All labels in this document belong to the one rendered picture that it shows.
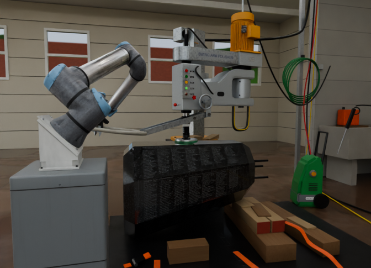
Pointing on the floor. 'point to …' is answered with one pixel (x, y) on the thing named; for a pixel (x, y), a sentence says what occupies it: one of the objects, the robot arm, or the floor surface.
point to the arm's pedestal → (61, 216)
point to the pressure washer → (309, 180)
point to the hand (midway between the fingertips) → (97, 134)
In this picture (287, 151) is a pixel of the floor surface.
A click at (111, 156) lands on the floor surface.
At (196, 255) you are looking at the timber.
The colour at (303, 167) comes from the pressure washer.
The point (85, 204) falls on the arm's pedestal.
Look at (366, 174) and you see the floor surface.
